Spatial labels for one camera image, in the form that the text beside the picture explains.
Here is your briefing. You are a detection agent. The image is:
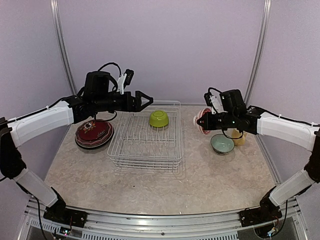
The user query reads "pale yellow mug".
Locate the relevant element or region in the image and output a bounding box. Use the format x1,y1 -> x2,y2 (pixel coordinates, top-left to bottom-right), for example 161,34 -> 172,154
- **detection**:
231,129 -> 248,146

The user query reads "white red patterned bowl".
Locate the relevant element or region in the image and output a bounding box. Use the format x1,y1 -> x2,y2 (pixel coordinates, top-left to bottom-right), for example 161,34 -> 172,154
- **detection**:
192,107 -> 213,136

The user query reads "left aluminium corner post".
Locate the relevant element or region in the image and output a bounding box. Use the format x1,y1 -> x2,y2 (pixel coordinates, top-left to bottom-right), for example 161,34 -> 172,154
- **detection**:
49,0 -> 78,95

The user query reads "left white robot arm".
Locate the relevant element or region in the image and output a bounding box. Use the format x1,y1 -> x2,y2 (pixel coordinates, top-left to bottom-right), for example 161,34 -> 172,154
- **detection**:
0,90 -> 154,223

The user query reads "right aluminium corner post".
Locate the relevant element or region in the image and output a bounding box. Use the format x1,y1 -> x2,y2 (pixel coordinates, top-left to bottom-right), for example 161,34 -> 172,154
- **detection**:
244,0 -> 272,106

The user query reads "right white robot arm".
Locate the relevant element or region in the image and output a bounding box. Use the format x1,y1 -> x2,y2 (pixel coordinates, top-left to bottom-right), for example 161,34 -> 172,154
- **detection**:
193,106 -> 320,222

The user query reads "lime green bowl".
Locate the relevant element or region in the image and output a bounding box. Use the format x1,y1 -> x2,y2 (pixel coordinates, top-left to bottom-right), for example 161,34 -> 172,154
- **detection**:
149,110 -> 169,128

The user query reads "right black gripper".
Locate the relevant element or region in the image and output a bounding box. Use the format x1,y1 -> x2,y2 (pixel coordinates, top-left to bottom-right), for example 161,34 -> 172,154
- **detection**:
198,111 -> 237,130

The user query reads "light blue floral bowl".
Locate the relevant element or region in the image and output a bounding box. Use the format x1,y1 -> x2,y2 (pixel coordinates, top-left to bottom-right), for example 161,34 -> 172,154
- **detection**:
210,134 -> 235,155

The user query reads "white wire dish rack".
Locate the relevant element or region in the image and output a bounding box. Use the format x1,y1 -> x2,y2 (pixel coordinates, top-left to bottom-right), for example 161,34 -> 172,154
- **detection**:
107,100 -> 183,171

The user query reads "dark red black plate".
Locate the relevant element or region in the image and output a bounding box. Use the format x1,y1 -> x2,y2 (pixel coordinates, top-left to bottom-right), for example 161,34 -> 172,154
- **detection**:
75,119 -> 114,142

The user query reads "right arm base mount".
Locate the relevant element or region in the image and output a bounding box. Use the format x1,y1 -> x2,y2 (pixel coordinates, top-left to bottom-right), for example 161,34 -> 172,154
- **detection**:
239,207 -> 283,227

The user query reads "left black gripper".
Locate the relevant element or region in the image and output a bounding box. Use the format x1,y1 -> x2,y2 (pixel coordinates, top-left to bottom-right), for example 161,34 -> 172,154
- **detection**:
94,90 -> 154,112

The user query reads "black rimmed striped plate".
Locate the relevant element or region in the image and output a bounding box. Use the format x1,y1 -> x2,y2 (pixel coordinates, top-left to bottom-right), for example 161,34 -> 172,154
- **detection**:
74,128 -> 115,150

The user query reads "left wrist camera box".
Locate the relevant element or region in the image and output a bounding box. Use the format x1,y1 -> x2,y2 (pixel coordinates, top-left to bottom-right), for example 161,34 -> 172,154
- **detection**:
81,69 -> 134,101

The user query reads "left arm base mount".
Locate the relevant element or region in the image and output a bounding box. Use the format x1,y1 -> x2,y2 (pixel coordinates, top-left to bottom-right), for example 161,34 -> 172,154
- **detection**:
43,202 -> 88,228

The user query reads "aluminium front rail frame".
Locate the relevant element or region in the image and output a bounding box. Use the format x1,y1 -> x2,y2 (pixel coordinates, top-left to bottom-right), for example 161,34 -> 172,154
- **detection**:
17,199 -> 310,240

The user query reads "aluminium corner post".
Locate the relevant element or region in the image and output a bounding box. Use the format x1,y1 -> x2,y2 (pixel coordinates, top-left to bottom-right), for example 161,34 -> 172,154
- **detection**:
244,0 -> 272,106
49,0 -> 78,95

